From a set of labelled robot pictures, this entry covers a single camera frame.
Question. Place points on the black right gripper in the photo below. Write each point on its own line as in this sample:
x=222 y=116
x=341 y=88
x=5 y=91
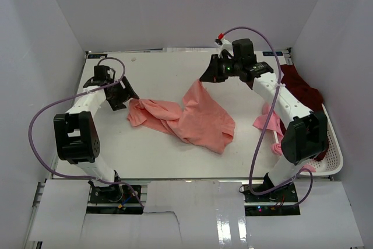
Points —
x=213 y=74

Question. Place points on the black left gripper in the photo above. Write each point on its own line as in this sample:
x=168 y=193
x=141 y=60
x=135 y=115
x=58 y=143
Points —
x=126 y=93

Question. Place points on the salmon pink t shirt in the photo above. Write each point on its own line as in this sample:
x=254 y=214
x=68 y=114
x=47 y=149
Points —
x=201 y=121

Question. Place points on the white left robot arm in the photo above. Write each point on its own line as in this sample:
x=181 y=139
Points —
x=75 y=132

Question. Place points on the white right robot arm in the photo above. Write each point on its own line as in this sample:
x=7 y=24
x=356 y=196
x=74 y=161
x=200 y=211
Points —
x=264 y=81

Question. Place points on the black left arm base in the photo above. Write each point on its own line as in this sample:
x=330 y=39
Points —
x=114 y=200

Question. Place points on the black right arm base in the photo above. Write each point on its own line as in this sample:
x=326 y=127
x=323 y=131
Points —
x=276 y=203

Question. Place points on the blue left table label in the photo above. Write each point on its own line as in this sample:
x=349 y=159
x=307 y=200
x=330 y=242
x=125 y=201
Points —
x=96 y=56

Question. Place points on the blue table label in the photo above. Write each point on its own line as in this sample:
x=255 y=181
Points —
x=96 y=56
x=272 y=54

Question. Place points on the blue right table label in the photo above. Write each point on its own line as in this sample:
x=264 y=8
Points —
x=272 y=54

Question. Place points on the light pink t shirt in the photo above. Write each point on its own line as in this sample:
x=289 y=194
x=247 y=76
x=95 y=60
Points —
x=273 y=126

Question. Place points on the dark red t shirt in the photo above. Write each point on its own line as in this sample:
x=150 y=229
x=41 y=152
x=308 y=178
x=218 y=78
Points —
x=300 y=89

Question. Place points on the white paper sheets front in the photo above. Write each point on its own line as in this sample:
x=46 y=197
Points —
x=197 y=214

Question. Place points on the white perforated laundry basket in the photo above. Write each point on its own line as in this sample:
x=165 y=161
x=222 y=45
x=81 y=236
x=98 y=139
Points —
x=332 y=150

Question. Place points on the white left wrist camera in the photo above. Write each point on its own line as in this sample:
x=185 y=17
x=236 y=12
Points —
x=110 y=74

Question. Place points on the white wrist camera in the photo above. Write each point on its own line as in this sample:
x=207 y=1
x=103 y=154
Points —
x=224 y=46
x=110 y=74

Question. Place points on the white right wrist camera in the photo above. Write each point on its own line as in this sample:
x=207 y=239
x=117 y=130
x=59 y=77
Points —
x=224 y=46

